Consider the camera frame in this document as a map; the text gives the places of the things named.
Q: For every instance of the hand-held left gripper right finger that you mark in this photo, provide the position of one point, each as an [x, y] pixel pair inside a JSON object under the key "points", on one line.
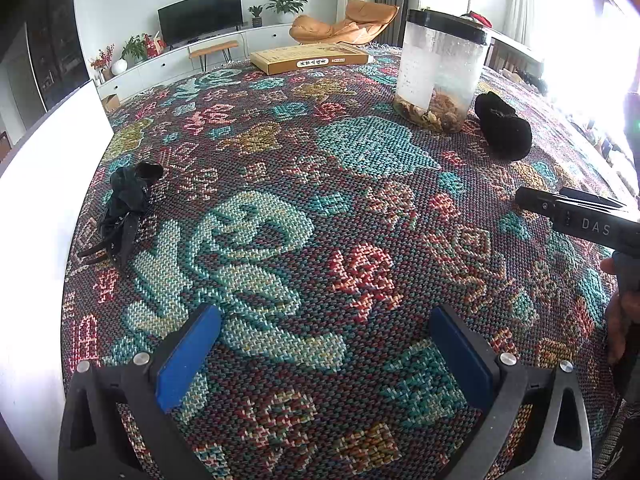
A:
{"points": [[465, 360]]}

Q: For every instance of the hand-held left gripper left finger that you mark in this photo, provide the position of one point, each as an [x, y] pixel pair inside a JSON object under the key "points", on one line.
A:
{"points": [[185, 360]]}

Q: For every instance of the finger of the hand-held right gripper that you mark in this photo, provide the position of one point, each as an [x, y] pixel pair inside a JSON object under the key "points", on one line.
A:
{"points": [[595, 199], [535, 202]]}

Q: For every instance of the black socks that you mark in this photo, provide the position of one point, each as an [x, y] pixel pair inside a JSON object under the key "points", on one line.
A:
{"points": [[502, 127]]}

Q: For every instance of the person's right hand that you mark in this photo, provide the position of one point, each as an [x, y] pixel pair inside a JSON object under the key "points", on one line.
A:
{"points": [[617, 330]]}

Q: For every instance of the clear plastic jar black lid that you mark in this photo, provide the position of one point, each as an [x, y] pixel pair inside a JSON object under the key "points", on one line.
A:
{"points": [[440, 75]]}

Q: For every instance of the patterned woven blanket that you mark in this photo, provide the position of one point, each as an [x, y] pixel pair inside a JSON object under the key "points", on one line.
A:
{"points": [[325, 210]]}

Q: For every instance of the white board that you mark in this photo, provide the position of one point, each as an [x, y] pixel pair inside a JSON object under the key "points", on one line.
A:
{"points": [[40, 210]]}

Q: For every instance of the orange lounge chair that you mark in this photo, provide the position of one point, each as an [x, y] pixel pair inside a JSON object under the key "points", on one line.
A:
{"points": [[345, 22]]}

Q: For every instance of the small cardboard box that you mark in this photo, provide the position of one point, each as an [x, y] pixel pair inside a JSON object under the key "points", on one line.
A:
{"points": [[111, 103]]}

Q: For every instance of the yellow flat box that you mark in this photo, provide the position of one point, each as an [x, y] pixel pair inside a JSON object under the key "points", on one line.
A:
{"points": [[310, 57]]}

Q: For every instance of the white television cabinet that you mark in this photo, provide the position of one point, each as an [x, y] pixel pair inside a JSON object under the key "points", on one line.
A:
{"points": [[165, 67]]}

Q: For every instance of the white round vase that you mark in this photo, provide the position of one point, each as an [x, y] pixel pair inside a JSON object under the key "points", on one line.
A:
{"points": [[119, 66]]}

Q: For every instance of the red flower branches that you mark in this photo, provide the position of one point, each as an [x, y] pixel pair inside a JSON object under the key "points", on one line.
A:
{"points": [[101, 60]]}

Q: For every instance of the orange top stool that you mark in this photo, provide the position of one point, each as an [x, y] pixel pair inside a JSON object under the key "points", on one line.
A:
{"points": [[215, 49]]}

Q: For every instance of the red gift box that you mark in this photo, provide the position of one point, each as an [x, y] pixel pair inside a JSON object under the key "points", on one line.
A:
{"points": [[156, 47]]}

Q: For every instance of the green plant with red flowers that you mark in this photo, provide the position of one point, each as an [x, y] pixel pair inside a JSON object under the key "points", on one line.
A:
{"points": [[135, 47]]}

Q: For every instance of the large leafy potted plant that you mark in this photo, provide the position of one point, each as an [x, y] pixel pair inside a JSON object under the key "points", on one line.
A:
{"points": [[286, 6]]}

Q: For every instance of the small potted plant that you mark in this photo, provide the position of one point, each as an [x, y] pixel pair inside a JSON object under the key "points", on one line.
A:
{"points": [[256, 15]]}

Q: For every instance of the black television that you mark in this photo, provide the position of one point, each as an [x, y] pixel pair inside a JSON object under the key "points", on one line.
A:
{"points": [[200, 12]]}

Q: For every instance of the dark glass cabinet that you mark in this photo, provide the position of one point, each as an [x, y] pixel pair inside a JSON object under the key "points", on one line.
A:
{"points": [[55, 35]]}

